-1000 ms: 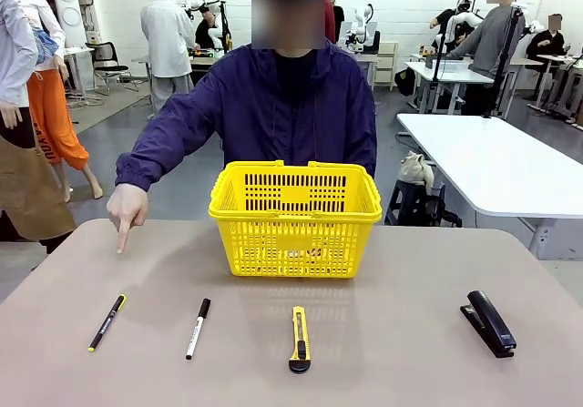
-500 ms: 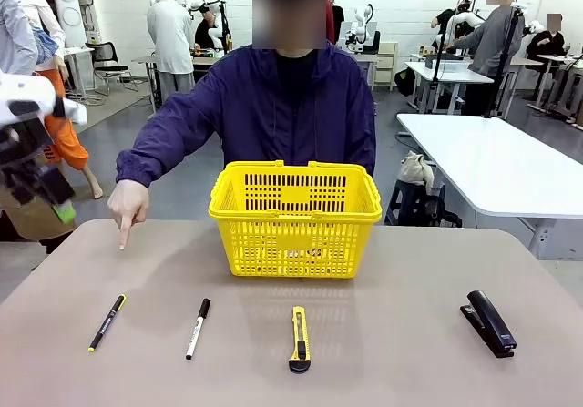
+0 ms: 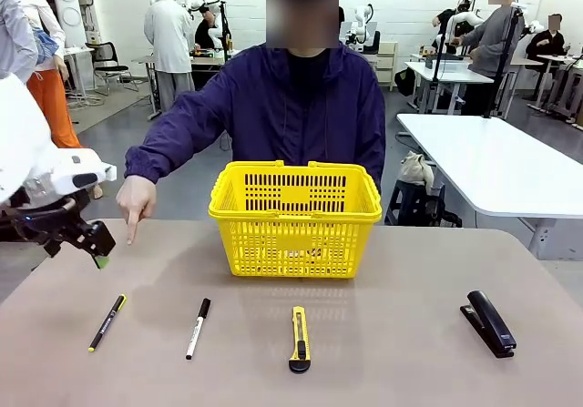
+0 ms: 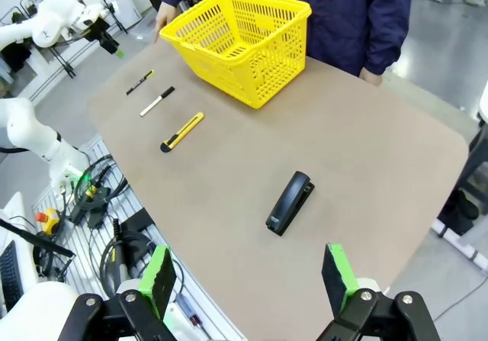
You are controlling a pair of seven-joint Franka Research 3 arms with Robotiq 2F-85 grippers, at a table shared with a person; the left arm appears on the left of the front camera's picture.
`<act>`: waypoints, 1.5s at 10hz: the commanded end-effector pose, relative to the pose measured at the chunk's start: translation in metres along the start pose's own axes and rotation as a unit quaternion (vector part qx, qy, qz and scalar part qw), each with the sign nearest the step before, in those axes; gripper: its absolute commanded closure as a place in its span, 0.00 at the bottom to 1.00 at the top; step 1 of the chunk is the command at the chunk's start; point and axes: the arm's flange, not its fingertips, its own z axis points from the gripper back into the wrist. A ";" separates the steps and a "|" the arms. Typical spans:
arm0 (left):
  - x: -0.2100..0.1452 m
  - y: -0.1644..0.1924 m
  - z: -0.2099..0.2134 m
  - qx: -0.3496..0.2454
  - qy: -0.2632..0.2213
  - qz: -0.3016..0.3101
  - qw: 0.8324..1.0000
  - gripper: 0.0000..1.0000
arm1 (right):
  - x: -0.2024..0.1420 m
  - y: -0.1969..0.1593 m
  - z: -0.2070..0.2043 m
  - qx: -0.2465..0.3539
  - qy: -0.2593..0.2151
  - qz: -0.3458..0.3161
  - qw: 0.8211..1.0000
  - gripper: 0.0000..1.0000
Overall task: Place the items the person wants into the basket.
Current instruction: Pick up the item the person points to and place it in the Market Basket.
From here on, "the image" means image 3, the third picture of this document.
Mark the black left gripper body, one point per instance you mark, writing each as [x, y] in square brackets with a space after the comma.
[93, 238]

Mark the black yellow highlighter pen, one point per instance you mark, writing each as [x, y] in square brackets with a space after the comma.
[107, 322]

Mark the yellow utility knife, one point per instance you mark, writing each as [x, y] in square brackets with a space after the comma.
[299, 363]

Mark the person's right forearm purple sleeve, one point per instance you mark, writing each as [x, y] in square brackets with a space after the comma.
[155, 152]

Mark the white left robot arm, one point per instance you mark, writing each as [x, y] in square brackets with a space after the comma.
[27, 143]

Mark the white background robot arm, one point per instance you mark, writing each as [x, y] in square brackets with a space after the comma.
[360, 15]
[464, 17]
[196, 4]

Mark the yellow plastic shopping basket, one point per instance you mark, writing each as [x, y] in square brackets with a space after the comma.
[296, 216]

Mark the person in pale blue shirt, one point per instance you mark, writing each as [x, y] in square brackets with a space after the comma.
[16, 38]

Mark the person in white coat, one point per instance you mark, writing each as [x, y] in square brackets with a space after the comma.
[168, 33]

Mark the person in purple jacket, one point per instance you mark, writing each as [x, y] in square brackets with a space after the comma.
[296, 106]

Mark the standing person in black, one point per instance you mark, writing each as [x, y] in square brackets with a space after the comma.
[444, 20]

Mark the person in grey sweater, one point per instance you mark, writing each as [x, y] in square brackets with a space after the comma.
[494, 43]

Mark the seated person in black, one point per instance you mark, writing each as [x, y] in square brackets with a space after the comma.
[546, 45]

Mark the person's right hand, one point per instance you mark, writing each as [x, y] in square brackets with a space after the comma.
[136, 197]

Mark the white marker black cap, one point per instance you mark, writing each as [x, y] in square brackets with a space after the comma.
[197, 332]

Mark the figure in orange pants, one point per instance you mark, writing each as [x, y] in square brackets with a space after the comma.
[50, 97]

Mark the black office chair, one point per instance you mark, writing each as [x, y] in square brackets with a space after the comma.
[107, 54]

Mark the black stool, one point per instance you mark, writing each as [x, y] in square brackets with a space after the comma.
[410, 202]

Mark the beige cloth bag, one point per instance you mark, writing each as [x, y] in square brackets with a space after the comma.
[416, 168]

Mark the white drawer cabinet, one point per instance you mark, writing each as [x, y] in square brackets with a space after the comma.
[387, 61]

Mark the black backpack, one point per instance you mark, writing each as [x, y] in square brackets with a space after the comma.
[405, 81]

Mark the black stapler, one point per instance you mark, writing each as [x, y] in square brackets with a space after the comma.
[489, 322]

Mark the white background desk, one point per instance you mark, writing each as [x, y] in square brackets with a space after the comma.
[455, 72]

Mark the large white table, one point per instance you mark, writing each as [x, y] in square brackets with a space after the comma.
[501, 165]

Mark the black camera pole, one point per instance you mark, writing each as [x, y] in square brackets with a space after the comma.
[438, 70]
[505, 61]

